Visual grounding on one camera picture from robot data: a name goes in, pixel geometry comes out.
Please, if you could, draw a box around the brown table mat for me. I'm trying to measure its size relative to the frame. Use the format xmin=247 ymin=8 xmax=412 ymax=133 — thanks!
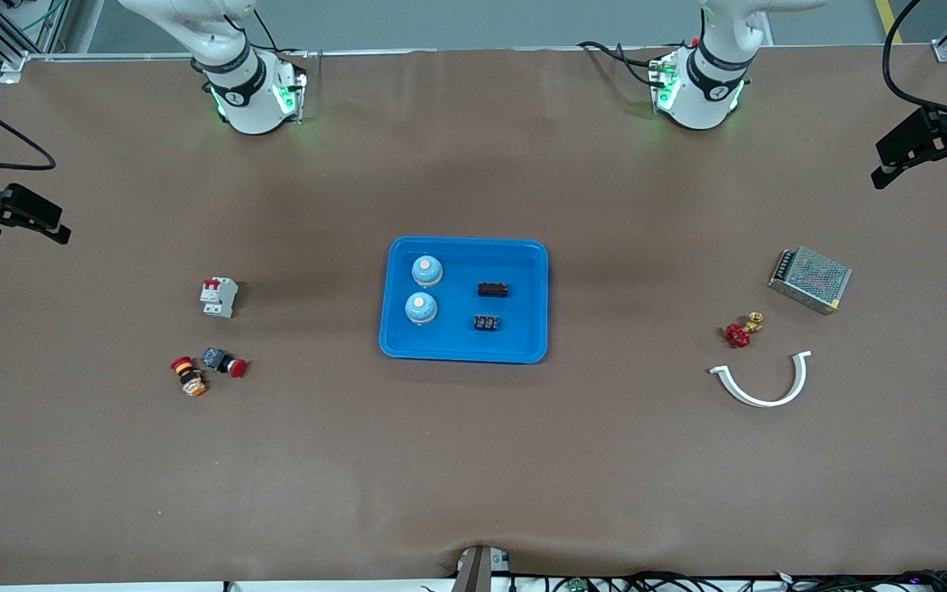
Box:
xmin=0 ymin=45 xmax=947 ymax=586

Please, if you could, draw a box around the black right base cable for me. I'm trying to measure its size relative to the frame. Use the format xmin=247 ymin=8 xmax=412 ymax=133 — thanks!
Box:
xmin=250 ymin=7 xmax=314 ymax=58

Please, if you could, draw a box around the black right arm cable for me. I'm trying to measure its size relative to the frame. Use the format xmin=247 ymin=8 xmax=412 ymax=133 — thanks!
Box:
xmin=0 ymin=82 xmax=57 ymax=172

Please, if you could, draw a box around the black left base cable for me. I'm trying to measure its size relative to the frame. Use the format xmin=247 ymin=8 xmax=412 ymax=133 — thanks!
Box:
xmin=576 ymin=39 xmax=663 ymax=90

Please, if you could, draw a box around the red emergency button yellow collar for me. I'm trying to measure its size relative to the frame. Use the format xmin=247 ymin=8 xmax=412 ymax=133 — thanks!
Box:
xmin=170 ymin=355 xmax=209 ymax=398

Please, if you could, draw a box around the blue desk bell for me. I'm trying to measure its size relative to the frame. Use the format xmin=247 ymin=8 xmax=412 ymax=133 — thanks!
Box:
xmin=411 ymin=255 xmax=444 ymax=289
xmin=404 ymin=292 xmax=439 ymax=326

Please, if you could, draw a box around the blue plastic tray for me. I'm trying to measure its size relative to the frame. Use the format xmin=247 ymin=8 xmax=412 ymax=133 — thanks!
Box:
xmin=378 ymin=236 xmax=550 ymax=365

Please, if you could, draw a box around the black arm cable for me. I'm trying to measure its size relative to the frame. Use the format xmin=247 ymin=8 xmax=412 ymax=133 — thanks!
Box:
xmin=883 ymin=0 xmax=947 ymax=126
xmin=0 ymin=82 xmax=57 ymax=172

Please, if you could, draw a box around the white curved plastic clamp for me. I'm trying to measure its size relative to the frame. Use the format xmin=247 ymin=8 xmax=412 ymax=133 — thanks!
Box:
xmin=708 ymin=350 xmax=814 ymax=409

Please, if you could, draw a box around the white circuit breaker red switch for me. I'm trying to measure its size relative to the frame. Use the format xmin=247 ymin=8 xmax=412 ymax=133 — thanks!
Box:
xmin=199 ymin=276 xmax=239 ymax=319

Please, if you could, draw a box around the black base cable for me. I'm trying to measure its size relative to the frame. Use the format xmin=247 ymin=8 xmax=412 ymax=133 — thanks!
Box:
xmin=250 ymin=7 xmax=314 ymax=58
xmin=576 ymin=39 xmax=663 ymax=90

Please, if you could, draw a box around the red handle brass valve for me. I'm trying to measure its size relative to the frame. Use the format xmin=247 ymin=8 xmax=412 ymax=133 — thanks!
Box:
xmin=725 ymin=312 xmax=765 ymax=349

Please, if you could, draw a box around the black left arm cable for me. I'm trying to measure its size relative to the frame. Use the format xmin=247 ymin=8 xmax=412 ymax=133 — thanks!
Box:
xmin=883 ymin=0 xmax=947 ymax=126

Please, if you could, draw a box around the metal mesh power supply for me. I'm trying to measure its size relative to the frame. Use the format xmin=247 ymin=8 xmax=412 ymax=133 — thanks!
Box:
xmin=768 ymin=246 xmax=853 ymax=316

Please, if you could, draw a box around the red push button black block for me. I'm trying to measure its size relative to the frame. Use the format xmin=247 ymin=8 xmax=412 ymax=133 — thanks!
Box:
xmin=201 ymin=347 xmax=249 ymax=379

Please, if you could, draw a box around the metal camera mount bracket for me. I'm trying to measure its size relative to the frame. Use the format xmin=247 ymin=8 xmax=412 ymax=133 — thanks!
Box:
xmin=453 ymin=545 xmax=511 ymax=592

